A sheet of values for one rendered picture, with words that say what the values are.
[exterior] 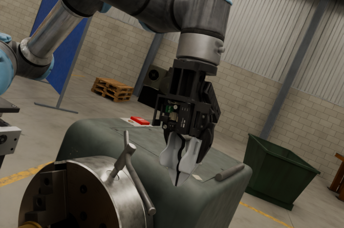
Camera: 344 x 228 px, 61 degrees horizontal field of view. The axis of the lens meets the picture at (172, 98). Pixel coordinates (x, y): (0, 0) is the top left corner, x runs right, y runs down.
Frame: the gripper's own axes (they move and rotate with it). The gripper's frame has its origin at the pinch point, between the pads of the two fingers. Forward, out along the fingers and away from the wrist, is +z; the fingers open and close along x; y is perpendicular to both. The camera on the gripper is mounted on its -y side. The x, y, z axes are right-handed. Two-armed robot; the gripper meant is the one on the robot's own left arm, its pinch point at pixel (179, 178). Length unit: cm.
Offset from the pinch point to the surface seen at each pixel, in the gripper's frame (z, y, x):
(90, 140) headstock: 2.8, -17.9, -37.1
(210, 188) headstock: 7.5, -26.5, -2.2
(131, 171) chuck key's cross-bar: 1.5, 0.7, -9.6
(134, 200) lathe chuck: 10.3, -8.4, -13.1
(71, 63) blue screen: -41, -336, -392
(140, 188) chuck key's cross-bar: 2.0, 5.9, -4.0
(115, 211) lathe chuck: 11.1, -1.7, -13.1
